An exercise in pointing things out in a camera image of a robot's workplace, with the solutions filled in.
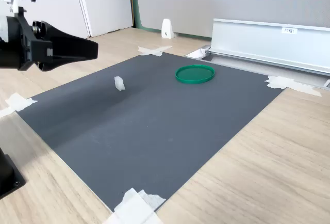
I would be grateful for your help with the small white bracket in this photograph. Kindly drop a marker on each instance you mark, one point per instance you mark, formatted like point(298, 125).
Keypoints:
point(167, 29)

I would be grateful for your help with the dark grey mat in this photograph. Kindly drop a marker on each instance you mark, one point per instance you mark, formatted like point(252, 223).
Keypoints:
point(154, 131)

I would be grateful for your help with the white partition panel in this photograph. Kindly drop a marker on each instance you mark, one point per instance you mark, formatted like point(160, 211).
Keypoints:
point(103, 2)

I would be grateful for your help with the white tape piece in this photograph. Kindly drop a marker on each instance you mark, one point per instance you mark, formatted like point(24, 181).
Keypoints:
point(19, 102)
point(281, 82)
point(154, 50)
point(134, 208)

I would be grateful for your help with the green partition frame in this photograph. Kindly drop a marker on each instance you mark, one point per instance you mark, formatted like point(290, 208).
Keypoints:
point(136, 7)

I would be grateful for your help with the round green lid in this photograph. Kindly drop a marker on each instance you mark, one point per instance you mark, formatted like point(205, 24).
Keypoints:
point(195, 74)

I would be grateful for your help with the small white plastic terminal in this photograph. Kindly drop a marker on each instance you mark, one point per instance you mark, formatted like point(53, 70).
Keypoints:
point(119, 83)

